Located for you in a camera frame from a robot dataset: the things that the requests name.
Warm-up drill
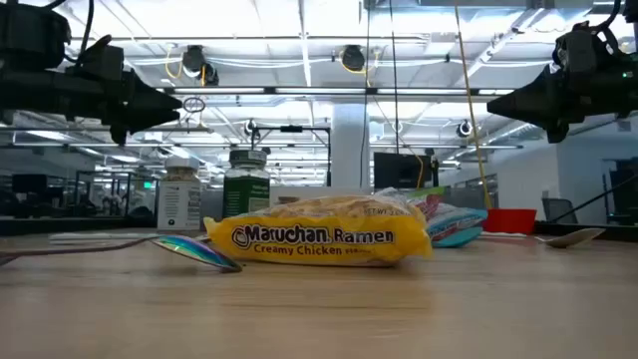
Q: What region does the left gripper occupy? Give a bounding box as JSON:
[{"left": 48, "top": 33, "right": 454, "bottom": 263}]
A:
[{"left": 29, "top": 67, "right": 183, "bottom": 147}]

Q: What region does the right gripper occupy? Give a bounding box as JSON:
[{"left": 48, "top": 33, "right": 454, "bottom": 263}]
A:
[{"left": 486, "top": 54, "right": 638, "bottom": 145}]

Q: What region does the white-capped white-label spice jar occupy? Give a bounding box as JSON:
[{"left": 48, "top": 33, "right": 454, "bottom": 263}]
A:
[{"left": 157, "top": 157, "right": 203, "bottom": 231}]

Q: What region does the green-label glass spice jar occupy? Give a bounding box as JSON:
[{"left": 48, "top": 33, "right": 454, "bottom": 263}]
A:
[{"left": 221, "top": 148, "right": 271, "bottom": 220}]

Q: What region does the silver metal spoon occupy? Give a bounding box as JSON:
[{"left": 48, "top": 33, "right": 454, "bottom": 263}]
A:
[
  {"left": 535, "top": 226, "right": 607, "bottom": 249},
  {"left": 48, "top": 230, "right": 210, "bottom": 245}
]

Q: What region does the green and pink ramen packet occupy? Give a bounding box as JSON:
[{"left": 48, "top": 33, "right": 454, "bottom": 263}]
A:
[{"left": 373, "top": 186, "right": 448, "bottom": 223}]

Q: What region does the yellow Maruchan ramen packet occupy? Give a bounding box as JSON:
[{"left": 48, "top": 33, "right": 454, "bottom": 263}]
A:
[{"left": 202, "top": 194, "right": 434, "bottom": 268}]

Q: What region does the grey mesh office chair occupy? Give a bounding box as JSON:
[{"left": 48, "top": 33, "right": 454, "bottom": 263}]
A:
[{"left": 541, "top": 197, "right": 579, "bottom": 224}]

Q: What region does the red plastic bowl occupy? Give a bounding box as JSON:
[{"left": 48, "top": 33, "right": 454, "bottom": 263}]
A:
[{"left": 481, "top": 207, "right": 538, "bottom": 235}]

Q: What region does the blue-edged ramen packet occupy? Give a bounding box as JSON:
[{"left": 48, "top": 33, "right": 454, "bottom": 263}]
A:
[{"left": 426, "top": 201, "right": 488, "bottom": 241}]

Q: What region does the rainbow iridescent metal spoon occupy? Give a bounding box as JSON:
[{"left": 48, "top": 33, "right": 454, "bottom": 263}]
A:
[{"left": 0, "top": 232, "right": 244, "bottom": 274}]

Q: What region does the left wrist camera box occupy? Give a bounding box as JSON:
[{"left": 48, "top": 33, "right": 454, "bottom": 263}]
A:
[{"left": 74, "top": 33, "right": 126, "bottom": 81}]

